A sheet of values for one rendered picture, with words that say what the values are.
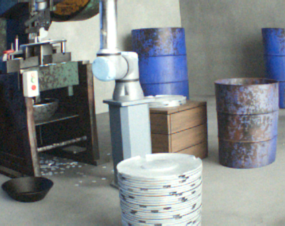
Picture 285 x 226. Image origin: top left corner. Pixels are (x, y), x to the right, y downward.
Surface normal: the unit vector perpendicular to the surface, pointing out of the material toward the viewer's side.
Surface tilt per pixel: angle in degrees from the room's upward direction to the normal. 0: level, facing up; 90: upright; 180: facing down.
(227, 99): 92
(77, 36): 90
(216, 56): 90
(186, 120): 90
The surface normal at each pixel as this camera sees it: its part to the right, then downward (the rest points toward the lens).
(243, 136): -0.35, 0.21
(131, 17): 0.76, 0.06
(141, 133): 0.56, 0.10
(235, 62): -0.64, 0.16
